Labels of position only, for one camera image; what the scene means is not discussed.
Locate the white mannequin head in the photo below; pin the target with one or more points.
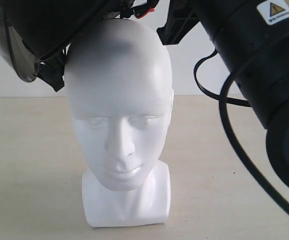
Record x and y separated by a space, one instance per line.
119 84

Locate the black helmet with visor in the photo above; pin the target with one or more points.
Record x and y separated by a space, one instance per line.
34 34

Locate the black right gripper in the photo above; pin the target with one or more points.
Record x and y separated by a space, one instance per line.
181 18

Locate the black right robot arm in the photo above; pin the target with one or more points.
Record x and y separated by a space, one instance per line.
253 34

